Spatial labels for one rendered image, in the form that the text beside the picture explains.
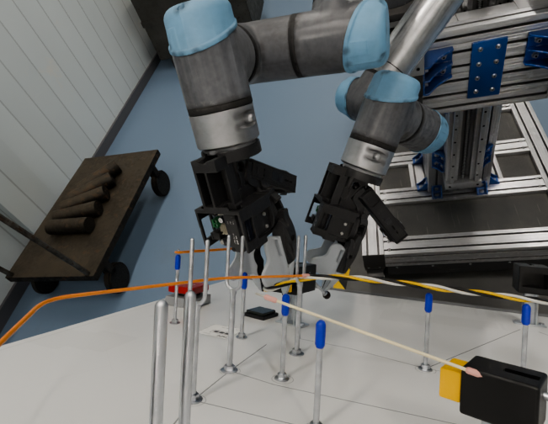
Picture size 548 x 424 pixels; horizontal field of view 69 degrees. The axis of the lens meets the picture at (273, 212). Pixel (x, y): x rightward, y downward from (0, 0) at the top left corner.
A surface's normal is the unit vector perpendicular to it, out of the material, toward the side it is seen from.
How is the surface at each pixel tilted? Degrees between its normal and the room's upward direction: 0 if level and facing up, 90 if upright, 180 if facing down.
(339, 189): 61
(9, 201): 90
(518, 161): 0
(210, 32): 65
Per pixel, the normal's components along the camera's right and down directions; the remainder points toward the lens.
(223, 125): 0.06, 0.33
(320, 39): -0.33, 0.28
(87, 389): 0.05, -1.00
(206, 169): -0.55, 0.40
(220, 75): 0.33, 0.26
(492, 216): -0.26, -0.65
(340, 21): -0.35, -0.08
